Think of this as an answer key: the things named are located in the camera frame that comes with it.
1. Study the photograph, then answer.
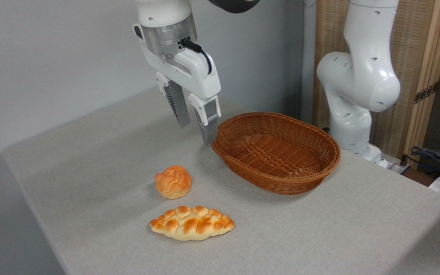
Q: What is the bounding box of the wooden rattan folding screen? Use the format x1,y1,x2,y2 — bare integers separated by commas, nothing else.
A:
314,0,440,168

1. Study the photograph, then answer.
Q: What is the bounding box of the black cable bundle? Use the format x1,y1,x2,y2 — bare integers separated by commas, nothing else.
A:
401,146,440,180

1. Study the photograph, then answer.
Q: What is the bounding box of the brown wicker basket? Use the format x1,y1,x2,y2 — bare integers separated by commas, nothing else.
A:
211,112,341,196

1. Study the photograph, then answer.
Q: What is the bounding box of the round orange bread bun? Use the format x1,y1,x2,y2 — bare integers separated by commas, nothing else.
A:
154,165,193,200

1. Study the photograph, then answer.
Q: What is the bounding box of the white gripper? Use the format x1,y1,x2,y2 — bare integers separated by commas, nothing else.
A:
133,24,222,146

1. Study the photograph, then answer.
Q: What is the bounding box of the grey tablecloth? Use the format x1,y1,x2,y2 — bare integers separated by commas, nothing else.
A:
0,86,440,275

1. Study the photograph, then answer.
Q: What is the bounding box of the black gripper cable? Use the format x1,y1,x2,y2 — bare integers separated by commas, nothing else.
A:
181,38,213,75

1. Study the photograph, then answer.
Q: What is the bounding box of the braided golden bread loaf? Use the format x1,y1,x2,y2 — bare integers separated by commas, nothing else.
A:
149,205,235,241

